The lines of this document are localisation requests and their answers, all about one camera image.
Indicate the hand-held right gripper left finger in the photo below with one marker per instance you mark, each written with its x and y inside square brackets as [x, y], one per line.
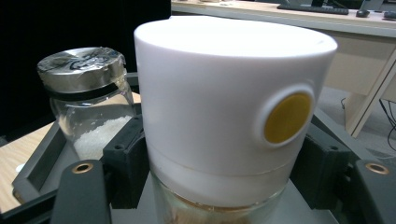
[126, 155]

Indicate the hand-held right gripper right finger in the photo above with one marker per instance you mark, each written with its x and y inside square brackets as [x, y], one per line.
[323, 174]

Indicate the dark grey corner rack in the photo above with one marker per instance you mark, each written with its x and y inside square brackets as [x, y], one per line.
[40, 155]

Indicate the glass jar with silver lid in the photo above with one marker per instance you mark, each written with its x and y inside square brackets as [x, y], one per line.
[84, 77]

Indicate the beige wooden desk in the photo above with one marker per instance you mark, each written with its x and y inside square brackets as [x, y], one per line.
[358, 62]

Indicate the black curtain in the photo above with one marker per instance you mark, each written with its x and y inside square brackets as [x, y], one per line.
[62, 25]

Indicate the black computer mouse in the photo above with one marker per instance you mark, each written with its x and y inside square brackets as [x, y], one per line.
[363, 13]

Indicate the black keyboard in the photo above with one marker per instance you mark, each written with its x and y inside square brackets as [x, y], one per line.
[311, 8]

